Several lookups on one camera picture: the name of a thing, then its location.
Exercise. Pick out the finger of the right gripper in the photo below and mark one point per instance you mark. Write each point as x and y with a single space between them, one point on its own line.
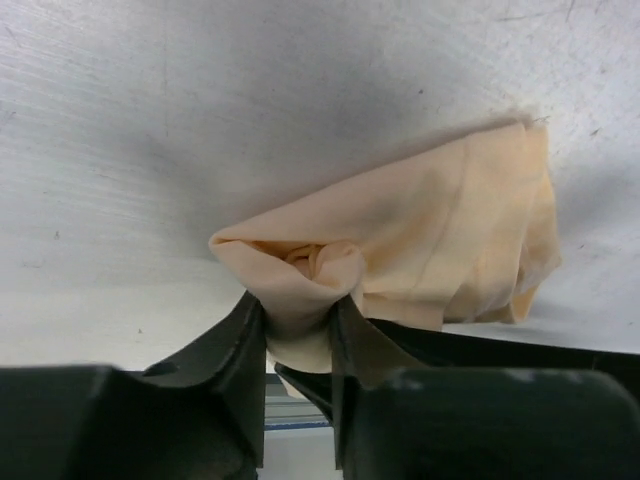
315 387
441 349

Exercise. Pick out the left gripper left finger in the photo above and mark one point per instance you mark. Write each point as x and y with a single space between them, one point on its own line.
197 414

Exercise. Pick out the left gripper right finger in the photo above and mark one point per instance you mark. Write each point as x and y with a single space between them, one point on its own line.
395 417

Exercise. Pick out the beige underwear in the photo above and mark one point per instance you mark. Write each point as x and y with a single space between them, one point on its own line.
463 233

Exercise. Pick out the aluminium front rail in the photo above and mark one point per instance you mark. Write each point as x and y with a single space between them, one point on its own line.
284 412

